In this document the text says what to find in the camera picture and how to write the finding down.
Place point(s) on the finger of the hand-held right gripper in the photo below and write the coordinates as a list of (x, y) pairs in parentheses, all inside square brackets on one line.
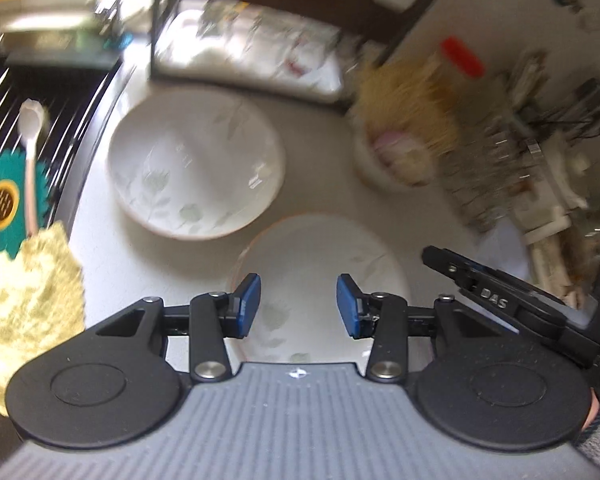
[(442, 262)]

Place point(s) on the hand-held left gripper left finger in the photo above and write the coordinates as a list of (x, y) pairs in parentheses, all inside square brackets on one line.
[(247, 305)]

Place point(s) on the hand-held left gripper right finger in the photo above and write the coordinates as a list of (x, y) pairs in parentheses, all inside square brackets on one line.
[(347, 305)]

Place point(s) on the white floral plate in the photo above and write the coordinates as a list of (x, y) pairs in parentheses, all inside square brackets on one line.
[(310, 265), (195, 165)]

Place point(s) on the cut red onion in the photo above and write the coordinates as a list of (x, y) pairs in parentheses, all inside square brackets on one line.
[(400, 152)]

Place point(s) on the white bowl with red foot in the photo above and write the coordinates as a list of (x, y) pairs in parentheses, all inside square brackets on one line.
[(370, 160)]

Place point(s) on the white lidded pot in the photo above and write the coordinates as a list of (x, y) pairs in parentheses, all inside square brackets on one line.
[(555, 180)]

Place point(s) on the bundle of thin yellow sticks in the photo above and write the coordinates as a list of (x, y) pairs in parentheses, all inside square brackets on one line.
[(410, 95)]

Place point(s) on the clear jar with red lid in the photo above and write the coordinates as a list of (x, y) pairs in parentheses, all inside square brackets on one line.
[(460, 57)]

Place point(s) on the dark kitchen utensils rack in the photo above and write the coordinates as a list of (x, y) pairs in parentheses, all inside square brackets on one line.
[(590, 110)]

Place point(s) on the yellow fuzzy cloth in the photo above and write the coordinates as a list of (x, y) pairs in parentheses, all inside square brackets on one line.
[(25, 310)]

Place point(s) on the white tray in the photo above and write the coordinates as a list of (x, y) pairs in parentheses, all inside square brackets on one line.
[(250, 50)]

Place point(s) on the black sink drain rack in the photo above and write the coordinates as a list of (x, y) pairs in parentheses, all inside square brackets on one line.
[(75, 110)]

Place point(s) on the yellow sink strainer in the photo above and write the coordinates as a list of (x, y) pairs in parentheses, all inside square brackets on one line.
[(2, 205)]

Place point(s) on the teal flower-shaped sink mat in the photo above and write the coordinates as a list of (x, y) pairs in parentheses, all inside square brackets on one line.
[(0, 170)]

